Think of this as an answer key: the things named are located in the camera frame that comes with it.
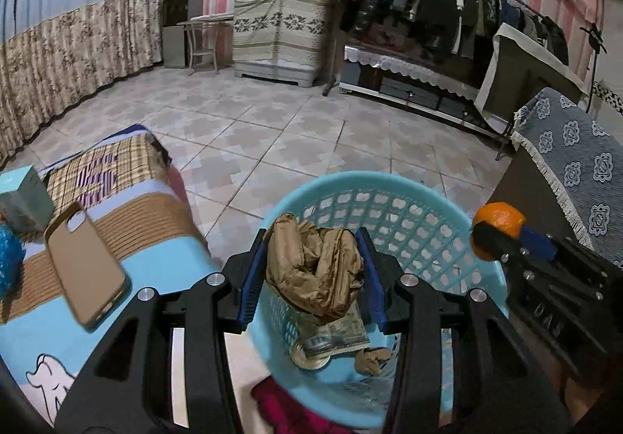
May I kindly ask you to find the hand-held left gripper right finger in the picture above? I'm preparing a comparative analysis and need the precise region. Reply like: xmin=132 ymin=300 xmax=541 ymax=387
xmin=354 ymin=227 xmax=572 ymax=434

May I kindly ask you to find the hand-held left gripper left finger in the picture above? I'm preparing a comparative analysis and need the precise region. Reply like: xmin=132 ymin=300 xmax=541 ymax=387
xmin=53 ymin=228 xmax=268 ymax=434

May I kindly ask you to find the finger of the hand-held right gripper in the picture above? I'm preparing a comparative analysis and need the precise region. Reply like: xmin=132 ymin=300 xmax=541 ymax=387
xmin=521 ymin=226 xmax=560 ymax=262
xmin=471 ymin=222 xmax=517 ymax=265

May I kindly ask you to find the orange fruit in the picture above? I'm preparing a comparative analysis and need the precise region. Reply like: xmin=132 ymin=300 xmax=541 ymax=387
xmin=471 ymin=202 xmax=527 ymax=264

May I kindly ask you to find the brown paper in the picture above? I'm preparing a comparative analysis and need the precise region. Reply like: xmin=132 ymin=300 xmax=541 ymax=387
xmin=354 ymin=347 xmax=394 ymax=375
xmin=265 ymin=214 xmax=365 ymax=324

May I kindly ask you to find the light blue plastic basket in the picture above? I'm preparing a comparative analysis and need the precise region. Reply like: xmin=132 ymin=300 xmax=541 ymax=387
xmin=250 ymin=171 xmax=509 ymax=430

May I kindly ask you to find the dark wooden cabinet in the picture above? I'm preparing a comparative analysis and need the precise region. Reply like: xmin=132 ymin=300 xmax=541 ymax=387
xmin=487 ymin=149 xmax=592 ymax=250

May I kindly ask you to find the blue patterned fringed cloth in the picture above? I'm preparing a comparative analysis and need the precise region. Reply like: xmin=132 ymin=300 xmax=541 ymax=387
xmin=511 ymin=88 xmax=623 ymax=265

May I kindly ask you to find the striped cartoon blanket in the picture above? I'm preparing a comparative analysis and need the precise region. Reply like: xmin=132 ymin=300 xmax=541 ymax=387
xmin=0 ymin=125 xmax=273 ymax=430

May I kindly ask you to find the brown phone case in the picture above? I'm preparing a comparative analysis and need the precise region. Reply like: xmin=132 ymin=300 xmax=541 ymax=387
xmin=44 ymin=201 xmax=132 ymax=332

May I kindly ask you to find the low cabinet with lace cloth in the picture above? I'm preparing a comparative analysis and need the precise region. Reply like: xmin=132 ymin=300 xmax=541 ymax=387
xmin=338 ymin=42 xmax=502 ymax=133

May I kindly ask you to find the beige cloth covered appliance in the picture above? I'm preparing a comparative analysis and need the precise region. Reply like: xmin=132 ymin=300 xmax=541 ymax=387
xmin=474 ymin=23 xmax=592 ymax=133

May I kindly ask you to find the metal clothes rack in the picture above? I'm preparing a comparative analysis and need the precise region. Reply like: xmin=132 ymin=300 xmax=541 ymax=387
xmin=322 ymin=0 xmax=604 ymax=162

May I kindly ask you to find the black tripod stand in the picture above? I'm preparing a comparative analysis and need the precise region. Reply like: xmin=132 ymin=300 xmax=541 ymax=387
xmin=579 ymin=23 xmax=607 ymax=114

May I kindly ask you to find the teal cardboard box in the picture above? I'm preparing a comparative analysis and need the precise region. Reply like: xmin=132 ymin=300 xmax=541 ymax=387
xmin=0 ymin=165 xmax=55 ymax=231

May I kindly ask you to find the blue plastic bag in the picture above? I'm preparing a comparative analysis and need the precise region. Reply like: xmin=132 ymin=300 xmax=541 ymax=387
xmin=0 ymin=225 xmax=25 ymax=299

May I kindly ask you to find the row of hanging clothes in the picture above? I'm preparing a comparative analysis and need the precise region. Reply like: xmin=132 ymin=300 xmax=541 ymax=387
xmin=338 ymin=0 xmax=570 ymax=70

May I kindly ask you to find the patterned cloth covered cabinet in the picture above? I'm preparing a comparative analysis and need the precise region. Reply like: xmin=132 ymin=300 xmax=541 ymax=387
xmin=232 ymin=0 xmax=332 ymax=89

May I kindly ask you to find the small white side table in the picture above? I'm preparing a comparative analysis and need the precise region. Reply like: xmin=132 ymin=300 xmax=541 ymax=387
xmin=178 ymin=13 xmax=234 ymax=75

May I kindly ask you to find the grey water dispenser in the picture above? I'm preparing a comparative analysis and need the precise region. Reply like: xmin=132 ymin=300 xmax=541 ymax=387
xmin=162 ymin=0 xmax=205 ymax=70

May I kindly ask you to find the blue floral curtain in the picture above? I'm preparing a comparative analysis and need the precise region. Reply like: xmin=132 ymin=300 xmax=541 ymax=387
xmin=0 ymin=0 xmax=164 ymax=162

